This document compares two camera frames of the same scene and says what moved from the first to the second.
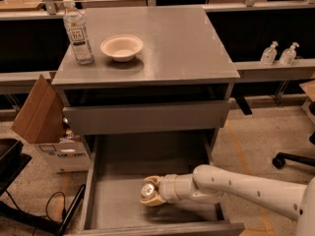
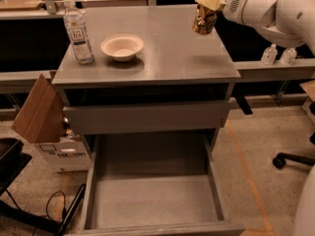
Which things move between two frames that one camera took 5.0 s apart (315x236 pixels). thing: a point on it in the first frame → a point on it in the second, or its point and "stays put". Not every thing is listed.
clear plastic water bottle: x=77 y=29 stays put
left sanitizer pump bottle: x=268 y=55 stays put
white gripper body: x=167 y=189 → x=231 y=8
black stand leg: x=42 y=222 stays put
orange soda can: x=148 y=190 → x=204 y=21
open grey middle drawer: x=111 y=204 stays put
